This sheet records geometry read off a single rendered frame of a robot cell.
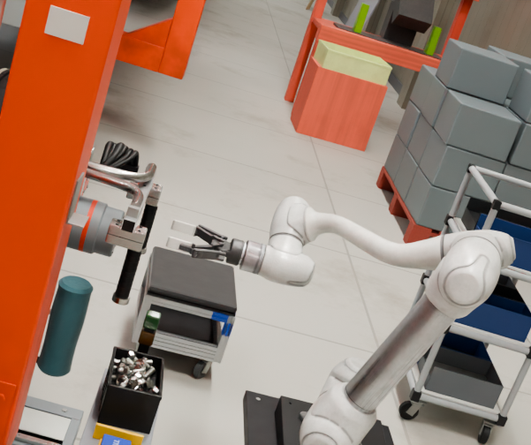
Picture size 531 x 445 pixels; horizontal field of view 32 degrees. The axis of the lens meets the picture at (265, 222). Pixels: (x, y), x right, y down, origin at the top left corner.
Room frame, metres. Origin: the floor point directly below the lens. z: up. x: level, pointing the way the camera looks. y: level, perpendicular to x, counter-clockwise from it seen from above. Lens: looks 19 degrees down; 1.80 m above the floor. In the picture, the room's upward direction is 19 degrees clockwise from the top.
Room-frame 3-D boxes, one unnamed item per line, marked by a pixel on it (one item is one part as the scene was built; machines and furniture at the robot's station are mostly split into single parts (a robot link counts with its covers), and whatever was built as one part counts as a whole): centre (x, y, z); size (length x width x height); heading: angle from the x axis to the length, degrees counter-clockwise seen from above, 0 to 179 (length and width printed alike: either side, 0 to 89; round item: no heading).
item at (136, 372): (2.13, 0.19, 0.51); 0.20 x 0.14 x 0.13; 11
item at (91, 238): (2.26, 0.46, 0.85); 0.21 x 0.14 x 0.14; 96
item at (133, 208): (2.17, 0.40, 1.03); 0.19 x 0.18 x 0.11; 96
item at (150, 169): (2.36, 0.42, 1.03); 0.19 x 0.18 x 0.11; 96
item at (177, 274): (3.35, 0.19, 0.17); 0.43 x 0.36 x 0.34; 10
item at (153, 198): (2.44, 0.35, 0.93); 0.09 x 0.05 x 0.05; 96
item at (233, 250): (2.47, 0.08, 0.83); 0.09 x 0.08 x 0.07; 96
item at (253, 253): (2.48, 0.01, 0.83); 0.09 x 0.06 x 0.09; 6
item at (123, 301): (2.11, 0.28, 0.83); 0.04 x 0.04 x 0.16
